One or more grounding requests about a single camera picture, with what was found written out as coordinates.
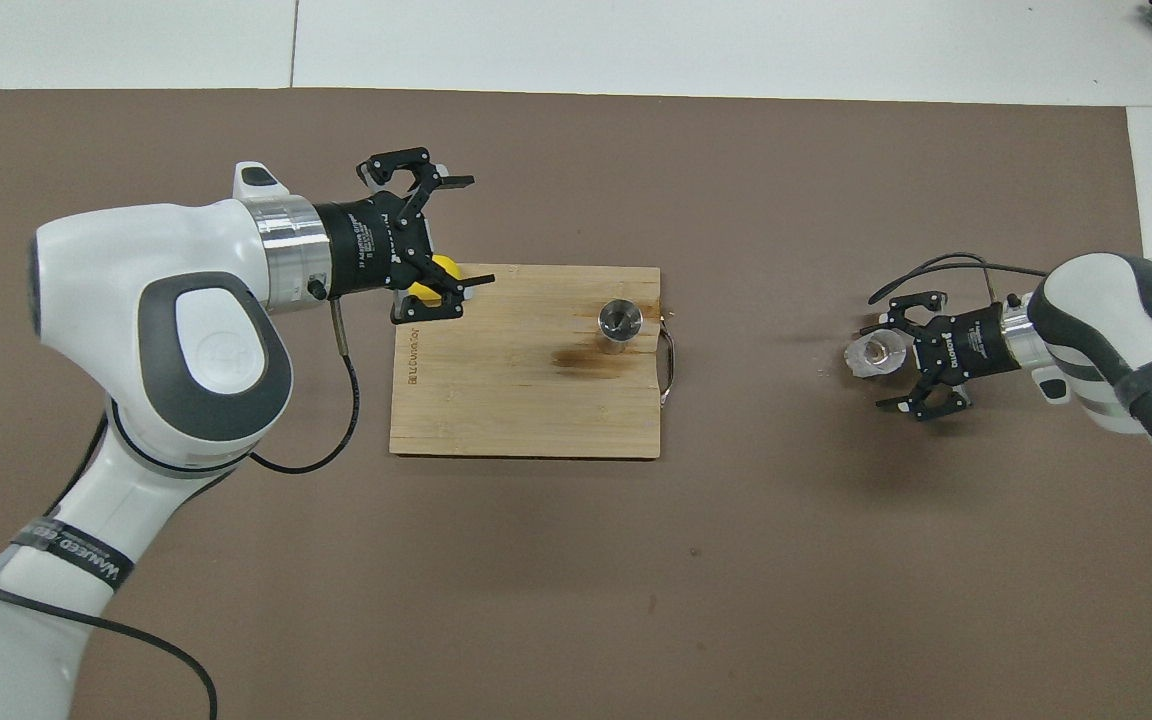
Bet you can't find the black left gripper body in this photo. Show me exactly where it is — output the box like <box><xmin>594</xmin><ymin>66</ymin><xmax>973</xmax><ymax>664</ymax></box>
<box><xmin>314</xmin><ymin>195</ymin><xmax>437</xmax><ymax>299</ymax></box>

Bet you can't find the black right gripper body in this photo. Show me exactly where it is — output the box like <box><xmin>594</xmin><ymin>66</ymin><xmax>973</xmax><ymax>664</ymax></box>
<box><xmin>919</xmin><ymin>306</ymin><xmax>1024</xmax><ymax>388</ymax></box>

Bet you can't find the small clear glass cup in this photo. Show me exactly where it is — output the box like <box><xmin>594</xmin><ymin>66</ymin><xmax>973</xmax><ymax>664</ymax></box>
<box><xmin>843</xmin><ymin>330</ymin><xmax>909</xmax><ymax>381</ymax></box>

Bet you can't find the steel jigger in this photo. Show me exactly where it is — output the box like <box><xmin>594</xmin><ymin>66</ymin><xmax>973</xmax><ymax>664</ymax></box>
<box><xmin>597</xmin><ymin>298</ymin><xmax>644</xmax><ymax>358</ymax></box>

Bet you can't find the yellow lemon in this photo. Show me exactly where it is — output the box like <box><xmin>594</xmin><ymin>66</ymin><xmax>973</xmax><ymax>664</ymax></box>
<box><xmin>406</xmin><ymin>254</ymin><xmax>460</xmax><ymax>306</ymax></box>

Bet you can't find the wooden cutting board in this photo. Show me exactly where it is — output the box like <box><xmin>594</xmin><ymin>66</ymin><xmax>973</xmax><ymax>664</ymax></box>
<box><xmin>389</xmin><ymin>264</ymin><xmax>662</xmax><ymax>460</ymax></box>

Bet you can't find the brown table mat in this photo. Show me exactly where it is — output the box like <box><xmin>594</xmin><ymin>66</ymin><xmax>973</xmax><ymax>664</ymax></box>
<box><xmin>0</xmin><ymin>88</ymin><xmax>1152</xmax><ymax>720</ymax></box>

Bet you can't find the metal cutting board handle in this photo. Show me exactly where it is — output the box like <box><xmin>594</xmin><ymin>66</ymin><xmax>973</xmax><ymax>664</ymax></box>
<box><xmin>656</xmin><ymin>320</ymin><xmax>679</xmax><ymax>406</ymax></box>

